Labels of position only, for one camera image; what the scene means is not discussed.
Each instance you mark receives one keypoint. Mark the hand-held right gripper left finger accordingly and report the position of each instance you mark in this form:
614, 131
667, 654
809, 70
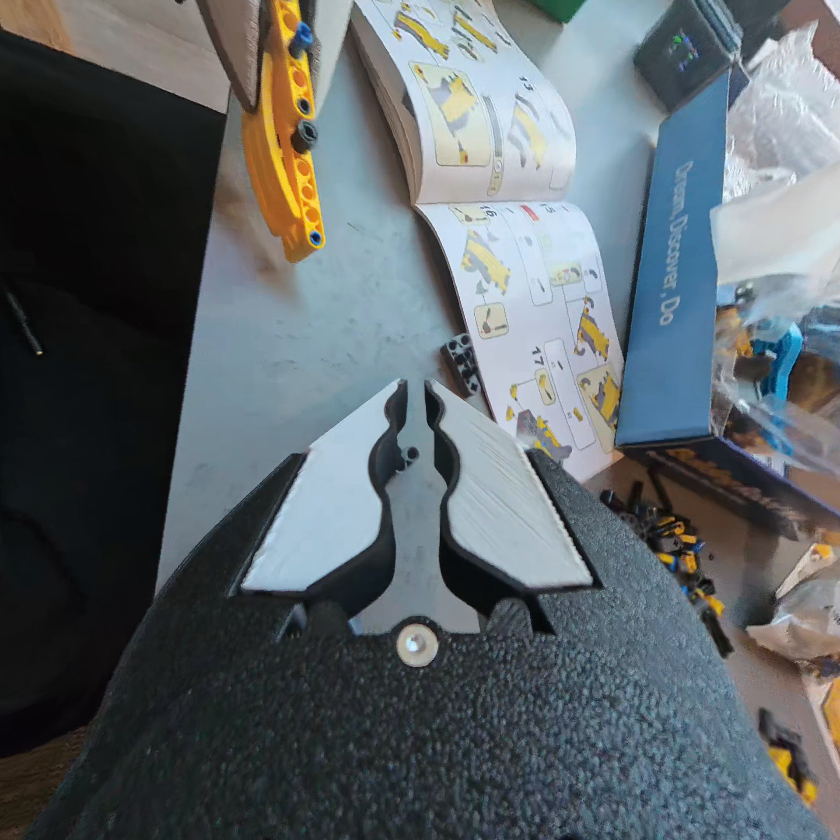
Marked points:
321, 518

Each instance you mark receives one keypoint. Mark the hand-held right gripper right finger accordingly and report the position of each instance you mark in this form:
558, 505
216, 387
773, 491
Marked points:
512, 518

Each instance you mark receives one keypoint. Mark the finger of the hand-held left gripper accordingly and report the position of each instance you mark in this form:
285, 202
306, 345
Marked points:
331, 39
233, 46

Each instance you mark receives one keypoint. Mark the yellow brick assembly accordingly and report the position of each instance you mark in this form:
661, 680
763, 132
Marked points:
289, 170

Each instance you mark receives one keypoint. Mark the grey desk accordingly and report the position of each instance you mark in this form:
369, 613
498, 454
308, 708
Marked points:
295, 328

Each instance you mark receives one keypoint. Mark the small black pin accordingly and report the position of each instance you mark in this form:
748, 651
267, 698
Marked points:
408, 457

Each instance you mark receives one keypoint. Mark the grey angled brick with pins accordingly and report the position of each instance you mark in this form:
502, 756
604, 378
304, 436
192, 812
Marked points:
464, 364

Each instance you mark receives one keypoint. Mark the pile of small bricks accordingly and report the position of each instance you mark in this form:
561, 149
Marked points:
676, 558

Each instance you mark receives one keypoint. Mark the green plastic bin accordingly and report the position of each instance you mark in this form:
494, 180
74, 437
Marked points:
558, 8

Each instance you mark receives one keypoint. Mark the open instruction booklet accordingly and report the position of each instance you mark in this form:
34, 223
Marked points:
512, 249

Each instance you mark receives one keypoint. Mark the blue cardboard box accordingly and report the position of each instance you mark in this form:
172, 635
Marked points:
676, 295

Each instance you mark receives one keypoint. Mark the white plastic bag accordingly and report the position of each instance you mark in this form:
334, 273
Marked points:
807, 610

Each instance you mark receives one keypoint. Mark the black yellow brick piece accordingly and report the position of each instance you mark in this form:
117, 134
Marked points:
791, 754

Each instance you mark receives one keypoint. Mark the clear plastic bags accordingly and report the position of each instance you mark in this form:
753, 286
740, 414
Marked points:
787, 197

